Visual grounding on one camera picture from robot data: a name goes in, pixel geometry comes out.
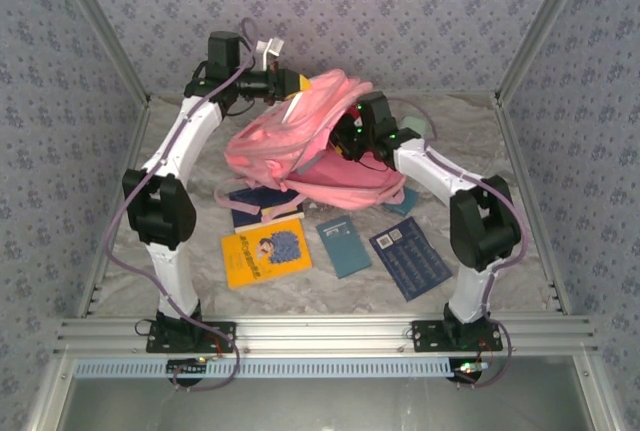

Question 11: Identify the mint green pencil case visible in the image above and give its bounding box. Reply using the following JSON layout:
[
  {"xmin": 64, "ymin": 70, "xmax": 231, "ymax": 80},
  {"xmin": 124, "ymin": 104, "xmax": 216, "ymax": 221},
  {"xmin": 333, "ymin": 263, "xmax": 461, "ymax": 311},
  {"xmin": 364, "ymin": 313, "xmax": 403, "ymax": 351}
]
[{"xmin": 397, "ymin": 114, "xmax": 432, "ymax": 141}]

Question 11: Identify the pink backpack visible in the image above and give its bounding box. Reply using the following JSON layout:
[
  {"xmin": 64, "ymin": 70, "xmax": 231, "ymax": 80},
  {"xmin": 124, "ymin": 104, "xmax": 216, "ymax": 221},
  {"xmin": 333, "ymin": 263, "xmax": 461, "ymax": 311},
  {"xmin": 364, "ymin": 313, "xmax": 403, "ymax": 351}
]
[{"xmin": 213, "ymin": 68, "xmax": 407, "ymax": 217}]

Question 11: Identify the navy hardcover book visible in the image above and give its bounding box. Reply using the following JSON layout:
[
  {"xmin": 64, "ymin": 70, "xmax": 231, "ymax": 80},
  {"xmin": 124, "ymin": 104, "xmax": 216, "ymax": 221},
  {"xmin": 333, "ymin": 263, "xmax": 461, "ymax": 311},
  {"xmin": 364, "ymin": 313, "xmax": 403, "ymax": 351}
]
[{"xmin": 228, "ymin": 186, "xmax": 305, "ymax": 234}]

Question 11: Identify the dark blue printed booklet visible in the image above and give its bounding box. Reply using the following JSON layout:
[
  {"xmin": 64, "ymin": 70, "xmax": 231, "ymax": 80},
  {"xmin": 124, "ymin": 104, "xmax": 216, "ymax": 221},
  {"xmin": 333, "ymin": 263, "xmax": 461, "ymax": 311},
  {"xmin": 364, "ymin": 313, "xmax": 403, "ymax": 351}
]
[{"xmin": 368, "ymin": 216, "xmax": 454, "ymax": 302}]

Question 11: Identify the yellow cartoon cover book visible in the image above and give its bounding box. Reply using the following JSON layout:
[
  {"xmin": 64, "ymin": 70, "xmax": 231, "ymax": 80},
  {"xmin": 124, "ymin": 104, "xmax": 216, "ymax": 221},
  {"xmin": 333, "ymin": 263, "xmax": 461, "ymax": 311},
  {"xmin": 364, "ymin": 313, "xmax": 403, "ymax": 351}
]
[{"xmin": 220, "ymin": 217, "xmax": 313, "ymax": 290}]

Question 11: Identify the right small circuit board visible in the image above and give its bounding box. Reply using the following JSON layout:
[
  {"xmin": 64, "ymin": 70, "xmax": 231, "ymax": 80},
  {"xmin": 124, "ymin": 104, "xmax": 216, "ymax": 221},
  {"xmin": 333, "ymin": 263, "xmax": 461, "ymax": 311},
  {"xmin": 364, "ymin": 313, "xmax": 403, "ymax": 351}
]
[{"xmin": 448, "ymin": 358, "xmax": 490, "ymax": 383}]

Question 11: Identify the small circuit board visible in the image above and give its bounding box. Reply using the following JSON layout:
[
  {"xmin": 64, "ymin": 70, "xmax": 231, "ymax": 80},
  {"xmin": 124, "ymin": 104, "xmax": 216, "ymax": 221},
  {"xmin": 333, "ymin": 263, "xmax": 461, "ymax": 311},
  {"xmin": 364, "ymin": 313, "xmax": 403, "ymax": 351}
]
[
  {"xmin": 166, "ymin": 358, "xmax": 210, "ymax": 377},
  {"xmin": 448, "ymin": 358, "xmax": 490, "ymax": 383}
]

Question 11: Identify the left small circuit board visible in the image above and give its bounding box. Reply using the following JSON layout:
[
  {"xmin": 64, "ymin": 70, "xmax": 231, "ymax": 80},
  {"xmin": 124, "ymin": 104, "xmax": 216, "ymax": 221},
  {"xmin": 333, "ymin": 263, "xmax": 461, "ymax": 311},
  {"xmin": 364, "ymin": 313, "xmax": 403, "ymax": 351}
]
[{"xmin": 166, "ymin": 358, "xmax": 210, "ymax": 377}]

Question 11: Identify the grey metal panel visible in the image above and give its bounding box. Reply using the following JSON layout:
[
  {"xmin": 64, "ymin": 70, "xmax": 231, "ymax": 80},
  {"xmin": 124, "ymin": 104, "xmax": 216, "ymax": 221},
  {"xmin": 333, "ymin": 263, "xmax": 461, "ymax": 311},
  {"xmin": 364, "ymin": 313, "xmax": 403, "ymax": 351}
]
[{"xmin": 69, "ymin": 378, "xmax": 596, "ymax": 431}]

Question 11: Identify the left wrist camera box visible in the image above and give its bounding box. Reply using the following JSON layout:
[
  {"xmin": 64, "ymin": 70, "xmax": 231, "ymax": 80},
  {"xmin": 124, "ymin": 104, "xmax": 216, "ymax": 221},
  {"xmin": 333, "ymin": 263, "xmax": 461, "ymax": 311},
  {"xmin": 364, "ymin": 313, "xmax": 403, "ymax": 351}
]
[{"xmin": 253, "ymin": 38, "xmax": 285, "ymax": 72}]

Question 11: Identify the aluminium left side rail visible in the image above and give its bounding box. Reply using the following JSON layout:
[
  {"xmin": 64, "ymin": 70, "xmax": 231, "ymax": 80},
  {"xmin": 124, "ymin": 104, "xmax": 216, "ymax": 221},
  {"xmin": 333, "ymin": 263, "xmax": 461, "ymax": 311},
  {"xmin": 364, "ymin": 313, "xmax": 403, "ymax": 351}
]
[{"xmin": 79, "ymin": 98, "xmax": 152, "ymax": 318}]

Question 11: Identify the aluminium rail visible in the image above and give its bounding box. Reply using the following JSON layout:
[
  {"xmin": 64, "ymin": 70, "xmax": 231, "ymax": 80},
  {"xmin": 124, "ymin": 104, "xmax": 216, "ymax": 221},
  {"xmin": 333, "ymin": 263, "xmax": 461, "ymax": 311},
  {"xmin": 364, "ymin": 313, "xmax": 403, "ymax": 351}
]
[
  {"xmin": 53, "ymin": 314, "xmax": 599, "ymax": 358},
  {"xmin": 79, "ymin": 98, "xmax": 152, "ymax": 318},
  {"xmin": 494, "ymin": 98, "xmax": 571, "ymax": 315}
]

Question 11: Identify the aluminium right side rail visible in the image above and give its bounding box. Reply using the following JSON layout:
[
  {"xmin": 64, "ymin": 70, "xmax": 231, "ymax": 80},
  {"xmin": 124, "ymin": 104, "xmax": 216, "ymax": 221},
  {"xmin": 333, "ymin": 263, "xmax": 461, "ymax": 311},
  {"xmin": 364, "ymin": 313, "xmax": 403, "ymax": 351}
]
[{"xmin": 494, "ymin": 98, "xmax": 571, "ymax": 315}]

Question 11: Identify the aluminium left corner post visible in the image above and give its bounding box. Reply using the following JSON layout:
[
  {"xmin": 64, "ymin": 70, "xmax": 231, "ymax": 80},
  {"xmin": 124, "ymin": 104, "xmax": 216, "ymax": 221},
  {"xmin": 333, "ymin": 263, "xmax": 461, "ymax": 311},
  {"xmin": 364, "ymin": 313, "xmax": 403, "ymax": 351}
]
[{"xmin": 49, "ymin": 0, "xmax": 151, "ymax": 105}]

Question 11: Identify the aluminium corner post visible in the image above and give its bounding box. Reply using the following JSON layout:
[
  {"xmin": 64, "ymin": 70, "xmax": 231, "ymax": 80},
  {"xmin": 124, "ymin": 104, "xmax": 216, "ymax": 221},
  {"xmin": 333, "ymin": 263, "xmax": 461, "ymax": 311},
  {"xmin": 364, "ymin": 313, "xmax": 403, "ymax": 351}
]
[
  {"xmin": 494, "ymin": 0, "xmax": 596, "ymax": 102},
  {"xmin": 49, "ymin": 0, "xmax": 151, "ymax": 105}
]

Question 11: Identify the aluminium right corner post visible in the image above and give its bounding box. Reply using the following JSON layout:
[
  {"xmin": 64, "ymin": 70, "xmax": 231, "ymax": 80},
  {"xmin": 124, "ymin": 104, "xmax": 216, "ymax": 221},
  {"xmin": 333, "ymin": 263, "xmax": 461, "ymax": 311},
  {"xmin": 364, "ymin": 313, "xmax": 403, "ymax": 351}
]
[{"xmin": 494, "ymin": 0, "xmax": 596, "ymax": 102}]

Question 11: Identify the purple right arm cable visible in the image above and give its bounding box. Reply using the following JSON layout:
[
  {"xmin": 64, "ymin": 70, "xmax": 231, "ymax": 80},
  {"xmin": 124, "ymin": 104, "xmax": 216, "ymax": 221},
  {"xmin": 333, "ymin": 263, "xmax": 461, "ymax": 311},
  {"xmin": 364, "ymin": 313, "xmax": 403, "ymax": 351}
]
[{"xmin": 389, "ymin": 97, "xmax": 530, "ymax": 391}]

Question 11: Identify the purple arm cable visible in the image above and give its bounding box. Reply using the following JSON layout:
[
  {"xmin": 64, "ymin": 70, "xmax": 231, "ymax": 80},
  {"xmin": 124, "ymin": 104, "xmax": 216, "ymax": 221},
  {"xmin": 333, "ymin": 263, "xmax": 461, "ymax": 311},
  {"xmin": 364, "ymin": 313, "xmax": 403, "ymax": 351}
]
[
  {"xmin": 104, "ymin": 17, "xmax": 242, "ymax": 392},
  {"xmin": 389, "ymin": 97, "xmax": 530, "ymax": 391}
]

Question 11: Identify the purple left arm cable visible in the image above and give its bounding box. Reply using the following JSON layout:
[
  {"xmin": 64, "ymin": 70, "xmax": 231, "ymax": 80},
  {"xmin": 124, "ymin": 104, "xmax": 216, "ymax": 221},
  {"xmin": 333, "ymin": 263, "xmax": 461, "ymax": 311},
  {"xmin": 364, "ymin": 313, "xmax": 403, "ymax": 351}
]
[{"xmin": 104, "ymin": 17, "xmax": 242, "ymax": 392}]

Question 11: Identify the aluminium front rail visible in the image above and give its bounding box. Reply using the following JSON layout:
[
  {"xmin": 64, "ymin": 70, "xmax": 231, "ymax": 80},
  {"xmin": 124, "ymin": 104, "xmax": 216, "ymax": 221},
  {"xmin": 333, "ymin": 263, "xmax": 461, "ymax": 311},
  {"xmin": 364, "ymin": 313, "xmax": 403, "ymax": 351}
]
[{"xmin": 53, "ymin": 314, "xmax": 599, "ymax": 358}]

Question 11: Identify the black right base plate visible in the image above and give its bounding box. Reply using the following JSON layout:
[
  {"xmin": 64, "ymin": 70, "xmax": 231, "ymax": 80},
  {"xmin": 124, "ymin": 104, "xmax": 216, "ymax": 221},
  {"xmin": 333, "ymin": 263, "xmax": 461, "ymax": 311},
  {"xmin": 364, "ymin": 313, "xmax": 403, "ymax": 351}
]
[{"xmin": 411, "ymin": 319, "xmax": 504, "ymax": 353}]

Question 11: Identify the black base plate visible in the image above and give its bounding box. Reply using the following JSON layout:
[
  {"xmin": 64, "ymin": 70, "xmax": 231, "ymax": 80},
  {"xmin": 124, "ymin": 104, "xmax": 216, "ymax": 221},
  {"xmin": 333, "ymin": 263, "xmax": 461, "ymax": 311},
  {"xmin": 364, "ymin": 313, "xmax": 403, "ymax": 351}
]
[
  {"xmin": 144, "ymin": 320, "xmax": 237, "ymax": 355},
  {"xmin": 411, "ymin": 319, "xmax": 504, "ymax": 353}
]

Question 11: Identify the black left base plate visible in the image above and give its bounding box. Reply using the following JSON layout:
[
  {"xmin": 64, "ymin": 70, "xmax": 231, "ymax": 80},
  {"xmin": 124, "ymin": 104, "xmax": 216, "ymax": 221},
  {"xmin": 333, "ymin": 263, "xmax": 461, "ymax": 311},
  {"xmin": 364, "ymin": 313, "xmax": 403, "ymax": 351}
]
[{"xmin": 144, "ymin": 320, "xmax": 237, "ymax": 355}]

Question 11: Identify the blue-grey slotted cable duct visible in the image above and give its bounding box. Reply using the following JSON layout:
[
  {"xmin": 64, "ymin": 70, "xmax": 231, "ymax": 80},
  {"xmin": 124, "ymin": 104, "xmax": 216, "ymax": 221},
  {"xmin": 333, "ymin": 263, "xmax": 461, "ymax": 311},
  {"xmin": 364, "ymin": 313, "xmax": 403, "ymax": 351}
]
[{"xmin": 74, "ymin": 356, "xmax": 459, "ymax": 380}]

